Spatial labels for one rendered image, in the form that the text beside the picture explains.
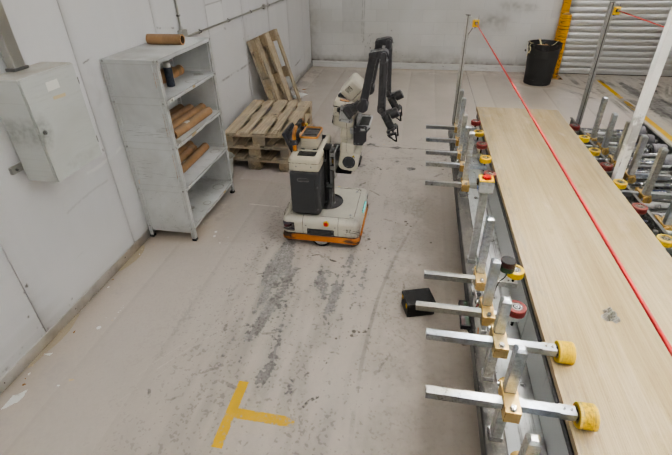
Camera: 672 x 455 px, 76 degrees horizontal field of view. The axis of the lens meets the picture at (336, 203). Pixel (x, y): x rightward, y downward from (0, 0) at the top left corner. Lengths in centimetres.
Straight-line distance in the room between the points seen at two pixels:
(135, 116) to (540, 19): 765
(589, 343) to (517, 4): 794
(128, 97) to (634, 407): 340
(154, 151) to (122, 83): 54
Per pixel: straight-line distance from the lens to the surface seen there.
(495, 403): 160
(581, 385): 183
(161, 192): 386
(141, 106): 358
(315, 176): 339
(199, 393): 284
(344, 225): 353
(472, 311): 199
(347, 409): 266
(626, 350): 202
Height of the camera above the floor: 222
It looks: 31 degrees down
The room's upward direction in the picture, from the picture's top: 1 degrees counter-clockwise
